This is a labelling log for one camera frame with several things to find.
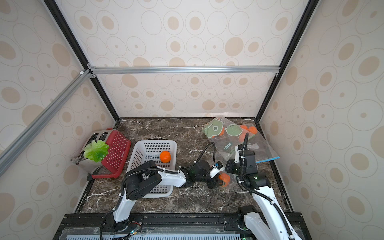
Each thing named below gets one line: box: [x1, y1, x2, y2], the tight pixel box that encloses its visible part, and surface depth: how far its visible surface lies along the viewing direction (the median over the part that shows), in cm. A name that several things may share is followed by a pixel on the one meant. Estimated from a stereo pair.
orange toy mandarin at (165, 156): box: [159, 151, 171, 163], surface depth 93 cm
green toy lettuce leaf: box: [83, 140, 110, 163], surface depth 80 cm
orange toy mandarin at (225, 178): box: [218, 173, 231, 187], surface depth 82 cm
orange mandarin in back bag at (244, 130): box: [238, 125, 251, 143], surface depth 99 cm
